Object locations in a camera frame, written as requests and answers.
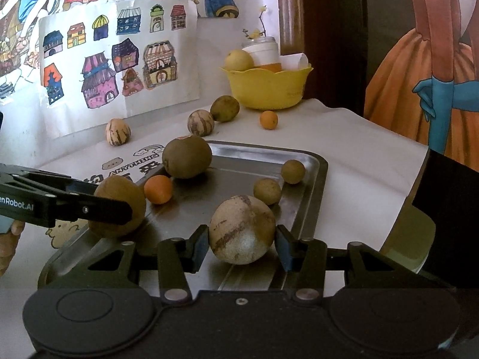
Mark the green pear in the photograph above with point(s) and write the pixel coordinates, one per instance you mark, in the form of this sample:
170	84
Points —
119	190

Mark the small tan ball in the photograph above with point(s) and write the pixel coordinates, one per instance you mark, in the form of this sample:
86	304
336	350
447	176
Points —
267	190

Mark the brown wooden frame post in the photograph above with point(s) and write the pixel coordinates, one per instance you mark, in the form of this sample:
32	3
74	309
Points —
290	7

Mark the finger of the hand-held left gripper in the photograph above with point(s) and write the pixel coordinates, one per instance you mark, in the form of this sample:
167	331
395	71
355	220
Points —
56	181
101	209

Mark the wall poster of girl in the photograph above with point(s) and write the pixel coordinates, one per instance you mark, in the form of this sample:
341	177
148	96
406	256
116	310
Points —
430	63

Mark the small green round fruit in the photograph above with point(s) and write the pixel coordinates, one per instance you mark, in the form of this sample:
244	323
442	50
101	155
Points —
293	171

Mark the metal tray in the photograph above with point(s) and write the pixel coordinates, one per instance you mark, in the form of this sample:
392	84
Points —
232	160

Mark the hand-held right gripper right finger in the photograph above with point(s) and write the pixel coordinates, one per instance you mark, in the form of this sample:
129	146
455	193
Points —
284	248

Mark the olive green seat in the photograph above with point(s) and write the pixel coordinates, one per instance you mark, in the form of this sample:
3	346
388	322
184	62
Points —
411	235

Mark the yellow plastic bowl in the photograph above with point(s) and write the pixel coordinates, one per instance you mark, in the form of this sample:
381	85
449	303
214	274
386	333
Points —
265	89

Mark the pale striped pepino melon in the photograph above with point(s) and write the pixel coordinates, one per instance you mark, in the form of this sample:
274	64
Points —
118	131

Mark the white folded paper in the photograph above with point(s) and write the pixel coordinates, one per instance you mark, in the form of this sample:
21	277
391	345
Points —
295	61

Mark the small orange tangerine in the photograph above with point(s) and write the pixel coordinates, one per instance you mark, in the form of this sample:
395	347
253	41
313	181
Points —
158	189
268	119

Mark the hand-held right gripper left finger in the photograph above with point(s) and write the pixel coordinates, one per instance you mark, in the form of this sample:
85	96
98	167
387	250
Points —
201	245

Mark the white cup with flowers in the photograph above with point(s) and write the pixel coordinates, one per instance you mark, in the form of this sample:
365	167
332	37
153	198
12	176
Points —
256	31

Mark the brownish striped pepino melon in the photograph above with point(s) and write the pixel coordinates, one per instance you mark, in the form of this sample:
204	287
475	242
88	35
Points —
200	122

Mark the whitish striped pepino melon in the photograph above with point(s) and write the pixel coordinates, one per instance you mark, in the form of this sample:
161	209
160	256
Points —
242	230

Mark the orange fruit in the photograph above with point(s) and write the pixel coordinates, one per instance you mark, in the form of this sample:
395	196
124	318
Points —
271	68

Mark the coloured houses drawing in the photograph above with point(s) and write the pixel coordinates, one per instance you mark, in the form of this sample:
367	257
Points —
112	63

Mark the white printed table cover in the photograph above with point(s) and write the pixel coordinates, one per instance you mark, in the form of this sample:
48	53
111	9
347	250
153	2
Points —
355	146

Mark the white jar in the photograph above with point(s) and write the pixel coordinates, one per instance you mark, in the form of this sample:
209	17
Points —
264	50

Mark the yellow round fruit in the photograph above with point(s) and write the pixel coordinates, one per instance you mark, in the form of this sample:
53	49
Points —
238	60

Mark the large brown round fruit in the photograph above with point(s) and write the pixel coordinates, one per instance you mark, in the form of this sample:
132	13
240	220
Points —
187	156

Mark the person's left hand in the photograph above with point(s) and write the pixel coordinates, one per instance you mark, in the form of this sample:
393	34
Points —
8	250

